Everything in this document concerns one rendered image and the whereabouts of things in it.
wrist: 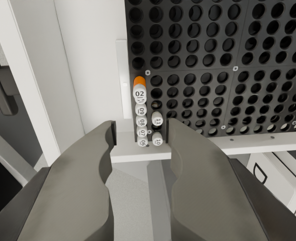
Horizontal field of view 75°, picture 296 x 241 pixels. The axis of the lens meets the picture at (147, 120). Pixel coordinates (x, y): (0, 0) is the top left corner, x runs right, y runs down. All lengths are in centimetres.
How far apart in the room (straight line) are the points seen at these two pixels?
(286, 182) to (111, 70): 30
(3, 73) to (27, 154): 43
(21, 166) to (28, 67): 38
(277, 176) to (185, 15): 29
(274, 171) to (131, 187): 140
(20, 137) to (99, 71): 41
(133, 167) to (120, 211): 58
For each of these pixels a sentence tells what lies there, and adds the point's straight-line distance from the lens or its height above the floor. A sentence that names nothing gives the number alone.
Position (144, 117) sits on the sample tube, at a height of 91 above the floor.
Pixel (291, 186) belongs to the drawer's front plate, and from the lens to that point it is 36.
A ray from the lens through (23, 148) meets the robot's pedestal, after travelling 63.
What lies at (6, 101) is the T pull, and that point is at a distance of 24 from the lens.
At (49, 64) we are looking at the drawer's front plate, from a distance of 23.
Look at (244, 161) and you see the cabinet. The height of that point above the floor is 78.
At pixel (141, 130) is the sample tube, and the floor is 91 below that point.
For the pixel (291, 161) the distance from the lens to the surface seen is 38.
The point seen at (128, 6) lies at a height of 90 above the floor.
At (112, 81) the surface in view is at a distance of 28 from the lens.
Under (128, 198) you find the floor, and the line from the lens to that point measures 180.
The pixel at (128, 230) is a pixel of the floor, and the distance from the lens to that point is 220.
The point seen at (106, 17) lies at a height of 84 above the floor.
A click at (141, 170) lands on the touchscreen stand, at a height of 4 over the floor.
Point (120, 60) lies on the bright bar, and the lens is 26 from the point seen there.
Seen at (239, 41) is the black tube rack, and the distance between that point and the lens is 22.
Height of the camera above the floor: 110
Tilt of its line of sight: 59 degrees down
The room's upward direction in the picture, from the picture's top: 172 degrees clockwise
